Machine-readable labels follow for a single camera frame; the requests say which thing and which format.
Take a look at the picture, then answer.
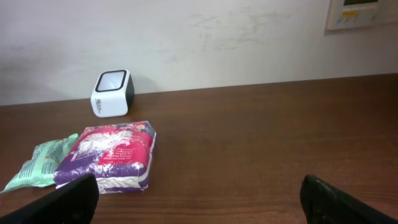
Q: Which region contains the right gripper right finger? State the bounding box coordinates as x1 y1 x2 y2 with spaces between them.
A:
300 175 397 224

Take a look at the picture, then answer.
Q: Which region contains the white wall control panel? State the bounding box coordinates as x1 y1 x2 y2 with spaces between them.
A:
325 0 397 30

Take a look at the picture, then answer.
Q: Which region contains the teal wet wipes pack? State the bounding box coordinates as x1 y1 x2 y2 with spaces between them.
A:
1 133 78 193

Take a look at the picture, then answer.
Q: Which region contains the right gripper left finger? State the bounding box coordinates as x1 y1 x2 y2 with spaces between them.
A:
1 174 99 224

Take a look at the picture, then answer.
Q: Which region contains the red purple tissue package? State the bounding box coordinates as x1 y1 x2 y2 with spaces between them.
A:
53 121 157 194

